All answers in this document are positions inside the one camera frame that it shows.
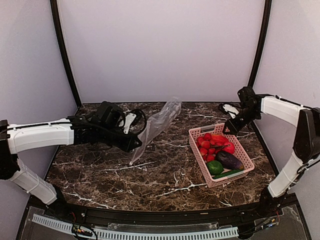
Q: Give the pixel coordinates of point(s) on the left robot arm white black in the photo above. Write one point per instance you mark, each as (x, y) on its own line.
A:
(16, 138)

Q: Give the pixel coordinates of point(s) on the left black frame post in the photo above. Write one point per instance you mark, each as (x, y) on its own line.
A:
(63, 52)

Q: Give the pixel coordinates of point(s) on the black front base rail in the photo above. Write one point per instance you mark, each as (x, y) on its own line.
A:
(285, 222)

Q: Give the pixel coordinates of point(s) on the black frame post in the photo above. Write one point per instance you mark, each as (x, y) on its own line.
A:
(63, 52)
(261, 42)

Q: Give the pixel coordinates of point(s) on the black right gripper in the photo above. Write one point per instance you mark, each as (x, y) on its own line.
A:
(234, 127)

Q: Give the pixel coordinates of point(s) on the green lime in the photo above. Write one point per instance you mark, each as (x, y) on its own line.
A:
(214, 167)

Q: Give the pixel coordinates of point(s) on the green cucumber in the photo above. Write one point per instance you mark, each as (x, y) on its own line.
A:
(227, 173)

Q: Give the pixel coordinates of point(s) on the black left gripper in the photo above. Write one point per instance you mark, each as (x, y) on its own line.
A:
(128, 146)

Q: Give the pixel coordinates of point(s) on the white slotted cable duct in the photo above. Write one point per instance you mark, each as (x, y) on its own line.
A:
(104, 234)

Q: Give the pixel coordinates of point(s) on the red lychee bunch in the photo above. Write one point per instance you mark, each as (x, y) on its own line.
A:
(207, 151)

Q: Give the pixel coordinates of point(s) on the pink perforated plastic basket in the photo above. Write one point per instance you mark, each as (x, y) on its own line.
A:
(240, 153)

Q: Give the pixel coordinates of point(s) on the clear zip top bag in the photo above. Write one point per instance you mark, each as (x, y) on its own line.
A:
(155, 125)

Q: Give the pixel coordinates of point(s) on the red orange mango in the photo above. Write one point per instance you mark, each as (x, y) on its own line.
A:
(218, 140)

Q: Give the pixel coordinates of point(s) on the purple eggplant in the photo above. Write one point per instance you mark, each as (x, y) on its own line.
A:
(229, 161)

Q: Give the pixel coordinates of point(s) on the right black frame post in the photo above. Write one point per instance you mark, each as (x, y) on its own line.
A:
(261, 42)

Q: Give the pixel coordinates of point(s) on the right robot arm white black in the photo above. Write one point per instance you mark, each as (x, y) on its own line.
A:
(299, 128)

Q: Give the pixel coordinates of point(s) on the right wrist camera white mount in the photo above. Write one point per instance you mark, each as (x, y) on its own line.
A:
(228, 109)

